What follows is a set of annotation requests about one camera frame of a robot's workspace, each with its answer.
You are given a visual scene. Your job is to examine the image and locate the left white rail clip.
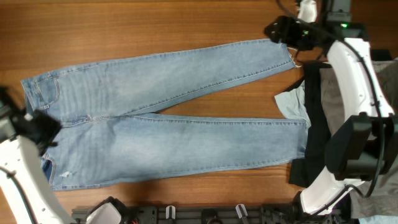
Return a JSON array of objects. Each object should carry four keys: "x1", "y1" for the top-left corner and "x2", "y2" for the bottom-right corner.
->
[{"x1": 165, "y1": 205, "x2": 176, "y2": 220}]

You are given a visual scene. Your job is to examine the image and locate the black garment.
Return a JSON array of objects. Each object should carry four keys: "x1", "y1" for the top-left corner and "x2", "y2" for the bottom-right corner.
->
[{"x1": 289, "y1": 61, "x2": 345, "y2": 187}]

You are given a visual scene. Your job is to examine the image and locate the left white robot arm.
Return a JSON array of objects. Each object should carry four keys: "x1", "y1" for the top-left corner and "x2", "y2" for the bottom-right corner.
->
[{"x1": 1, "y1": 111, "x2": 77, "y2": 224}]

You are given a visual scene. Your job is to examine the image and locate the grey garment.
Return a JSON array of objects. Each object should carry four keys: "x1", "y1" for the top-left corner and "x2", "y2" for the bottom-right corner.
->
[{"x1": 319, "y1": 58, "x2": 398, "y2": 219}]

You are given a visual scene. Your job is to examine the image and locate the right white rail clip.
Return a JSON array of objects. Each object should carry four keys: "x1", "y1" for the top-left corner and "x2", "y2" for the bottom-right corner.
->
[{"x1": 235, "y1": 203, "x2": 248, "y2": 219}]

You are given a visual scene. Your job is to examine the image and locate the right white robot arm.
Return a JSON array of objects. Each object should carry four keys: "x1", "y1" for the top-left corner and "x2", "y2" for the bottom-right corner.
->
[{"x1": 264, "y1": 1, "x2": 397, "y2": 222}]

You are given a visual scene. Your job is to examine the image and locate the black mounting rail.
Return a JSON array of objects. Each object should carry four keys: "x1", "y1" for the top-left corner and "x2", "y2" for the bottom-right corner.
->
[{"x1": 70, "y1": 203, "x2": 346, "y2": 224}]

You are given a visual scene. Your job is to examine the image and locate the white rail clip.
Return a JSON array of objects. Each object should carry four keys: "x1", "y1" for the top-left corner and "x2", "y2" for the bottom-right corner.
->
[
  {"x1": 235, "y1": 203, "x2": 248, "y2": 219},
  {"x1": 165, "y1": 205, "x2": 176, "y2": 220}
]

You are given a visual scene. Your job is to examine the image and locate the light blue shirt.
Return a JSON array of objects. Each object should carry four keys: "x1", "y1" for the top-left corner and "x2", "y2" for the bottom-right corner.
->
[{"x1": 274, "y1": 82, "x2": 311, "y2": 129}]

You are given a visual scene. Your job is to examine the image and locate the light blue denim jeans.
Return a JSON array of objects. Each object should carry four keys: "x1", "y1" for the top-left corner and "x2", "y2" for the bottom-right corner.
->
[{"x1": 21, "y1": 39, "x2": 307, "y2": 190}]

